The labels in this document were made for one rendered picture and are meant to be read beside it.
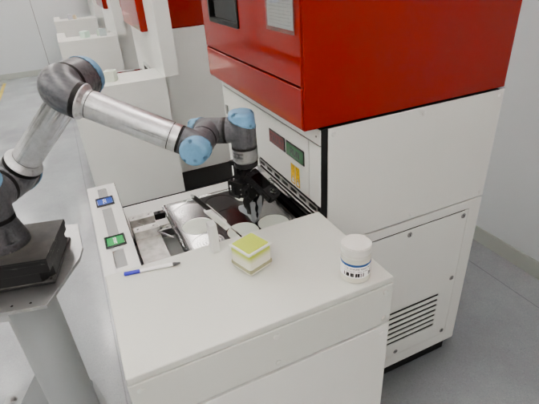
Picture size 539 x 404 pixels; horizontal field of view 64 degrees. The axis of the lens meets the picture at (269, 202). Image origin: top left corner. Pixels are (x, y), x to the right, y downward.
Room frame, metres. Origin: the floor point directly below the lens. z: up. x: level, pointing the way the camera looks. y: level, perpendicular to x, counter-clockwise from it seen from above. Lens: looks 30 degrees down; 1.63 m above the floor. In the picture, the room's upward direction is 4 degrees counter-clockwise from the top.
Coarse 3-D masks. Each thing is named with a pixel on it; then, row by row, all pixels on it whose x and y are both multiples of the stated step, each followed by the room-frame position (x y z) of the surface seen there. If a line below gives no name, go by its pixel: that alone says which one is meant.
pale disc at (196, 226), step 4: (188, 220) 1.20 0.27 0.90; (192, 220) 1.20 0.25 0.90; (196, 220) 1.20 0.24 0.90; (200, 220) 1.20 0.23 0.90; (204, 220) 1.19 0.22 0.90; (208, 220) 1.19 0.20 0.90; (184, 224) 1.18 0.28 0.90; (188, 224) 1.17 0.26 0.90; (192, 224) 1.17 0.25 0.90; (196, 224) 1.17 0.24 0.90; (200, 224) 1.17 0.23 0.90; (204, 224) 1.17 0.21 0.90; (184, 228) 1.15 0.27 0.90; (188, 228) 1.15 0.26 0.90; (192, 228) 1.15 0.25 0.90; (196, 228) 1.15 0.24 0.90; (200, 228) 1.15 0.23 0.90; (204, 228) 1.14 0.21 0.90; (188, 232) 1.13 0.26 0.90; (192, 232) 1.12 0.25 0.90; (196, 232) 1.12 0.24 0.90; (200, 232) 1.12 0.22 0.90; (204, 232) 1.12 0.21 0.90
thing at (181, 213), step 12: (228, 192) 1.38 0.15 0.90; (180, 204) 1.31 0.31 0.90; (192, 204) 1.31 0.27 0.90; (216, 204) 1.30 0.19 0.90; (228, 204) 1.29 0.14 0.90; (240, 204) 1.28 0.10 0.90; (264, 204) 1.27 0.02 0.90; (276, 204) 1.27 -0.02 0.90; (180, 216) 1.23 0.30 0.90; (192, 216) 1.23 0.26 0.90; (204, 216) 1.22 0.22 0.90; (228, 216) 1.21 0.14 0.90; (240, 216) 1.20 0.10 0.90; (288, 216) 1.18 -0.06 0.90; (180, 228) 1.15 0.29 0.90; (228, 228) 1.14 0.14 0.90; (192, 240) 1.08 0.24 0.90; (204, 240) 1.08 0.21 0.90
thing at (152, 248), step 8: (136, 240) 1.13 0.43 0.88; (144, 240) 1.13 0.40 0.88; (152, 240) 1.13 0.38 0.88; (160, 240) 1.12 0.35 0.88; (144, 248) 1.09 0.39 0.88; (152, 248) 1.08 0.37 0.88; (160, 248) 1.08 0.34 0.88; (144, 256) 1.05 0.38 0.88; (152, 256) 1.04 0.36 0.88; (160, 256) 1.04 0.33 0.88; (168, 256) 1.04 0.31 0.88; (144, 264) 1.01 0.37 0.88
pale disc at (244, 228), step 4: (236, 224) 1.15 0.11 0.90; (240, 224) 1.15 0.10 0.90; (244, 224) 1.15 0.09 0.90; (248, 224) 1.15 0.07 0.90; (252, 224) 1.15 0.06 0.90; (236, 228) 1.13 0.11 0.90; (240, 228) 1.13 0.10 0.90; (244, 228) 1.13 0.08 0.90; (248, 228) 1.13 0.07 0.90; (252, 228) 1.12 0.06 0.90; (256, 228) 1.12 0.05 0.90; (228, 232) 1.11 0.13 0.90; (232, 232) 1.11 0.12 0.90; (240, 232) 1.11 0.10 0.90; (244, 232) 1.11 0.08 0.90; (248, 232) 1.10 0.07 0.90; (232, 236) 1.09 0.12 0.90
